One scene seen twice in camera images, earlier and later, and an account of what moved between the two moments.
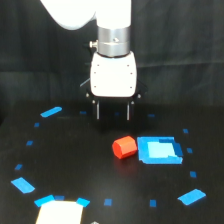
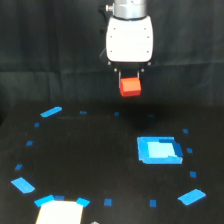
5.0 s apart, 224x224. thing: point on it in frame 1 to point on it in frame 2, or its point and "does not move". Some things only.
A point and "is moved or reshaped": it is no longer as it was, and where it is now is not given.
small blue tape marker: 18,167 does not move
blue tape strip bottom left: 43,200 does not move
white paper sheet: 61,212 does not move
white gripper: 113,77 to 129,45
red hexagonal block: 124,147 is moved or reshaped
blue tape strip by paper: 83,201 does not move
